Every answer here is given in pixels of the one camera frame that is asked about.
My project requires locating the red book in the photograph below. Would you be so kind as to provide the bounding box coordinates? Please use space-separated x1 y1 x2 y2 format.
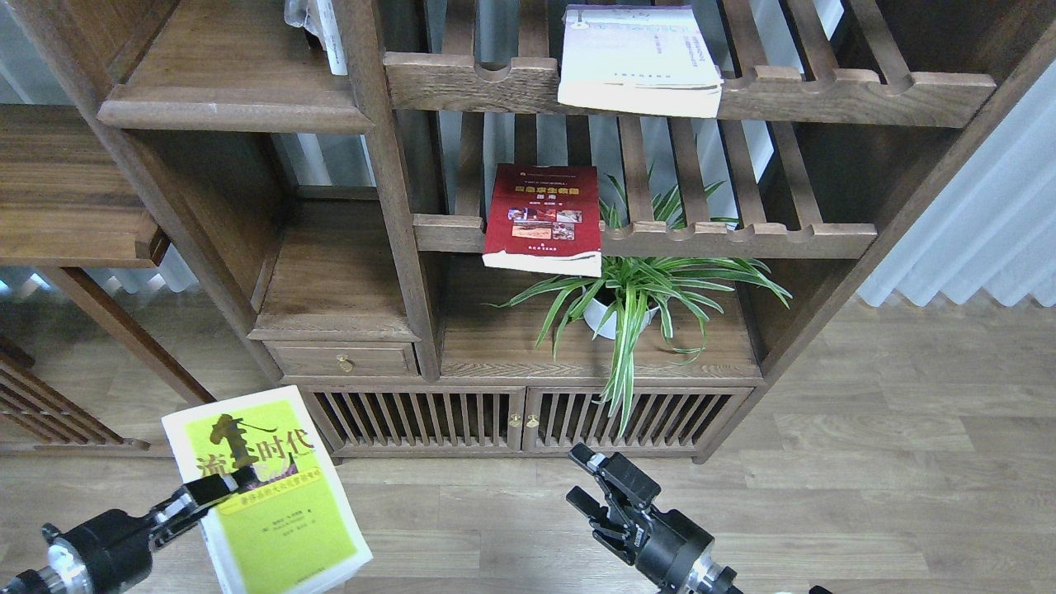
483 164 602 277

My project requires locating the white plant pot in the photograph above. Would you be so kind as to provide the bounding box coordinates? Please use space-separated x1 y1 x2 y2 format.
583 287 659 341

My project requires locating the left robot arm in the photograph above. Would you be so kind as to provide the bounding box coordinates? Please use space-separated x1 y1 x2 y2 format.
2 466 257 593

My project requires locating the yellow-green book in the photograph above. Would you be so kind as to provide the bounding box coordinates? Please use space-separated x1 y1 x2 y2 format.
162 386 373 593

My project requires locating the dark wooden bookshelf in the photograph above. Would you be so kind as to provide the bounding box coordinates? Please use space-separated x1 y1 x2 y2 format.
4 1 1054 463

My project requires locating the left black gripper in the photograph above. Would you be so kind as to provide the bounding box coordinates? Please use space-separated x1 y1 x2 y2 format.
41 466 257 593

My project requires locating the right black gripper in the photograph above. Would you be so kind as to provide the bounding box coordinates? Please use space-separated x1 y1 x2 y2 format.
566 443 717 589

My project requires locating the green spider plant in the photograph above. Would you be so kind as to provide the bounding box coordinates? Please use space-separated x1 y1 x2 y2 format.
505 193 791 428

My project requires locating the white book top shelf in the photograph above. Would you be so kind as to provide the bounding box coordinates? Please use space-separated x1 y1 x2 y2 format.
557 4 723 118

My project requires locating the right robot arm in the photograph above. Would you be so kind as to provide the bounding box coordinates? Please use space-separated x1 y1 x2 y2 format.
566 443 739 593

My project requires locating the white curtain right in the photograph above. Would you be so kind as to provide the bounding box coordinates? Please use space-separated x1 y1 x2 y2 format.
857 64 1055 307

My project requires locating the plastic-wrapped white book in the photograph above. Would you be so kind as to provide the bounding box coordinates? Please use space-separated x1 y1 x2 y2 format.
284 0 347 76

